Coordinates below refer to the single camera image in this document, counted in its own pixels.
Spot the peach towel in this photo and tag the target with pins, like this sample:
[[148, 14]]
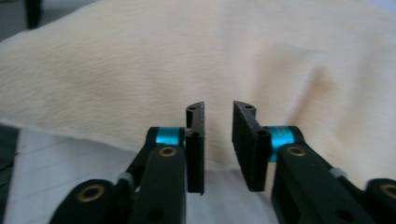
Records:
[[124, 62]]

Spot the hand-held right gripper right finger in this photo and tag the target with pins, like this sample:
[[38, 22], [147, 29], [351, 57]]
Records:
[[299, 180]]

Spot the white grid mat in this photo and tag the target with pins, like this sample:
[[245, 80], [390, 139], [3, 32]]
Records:
[[62, 171]]

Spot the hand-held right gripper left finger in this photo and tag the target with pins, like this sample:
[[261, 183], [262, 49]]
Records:
[[162, 174]]

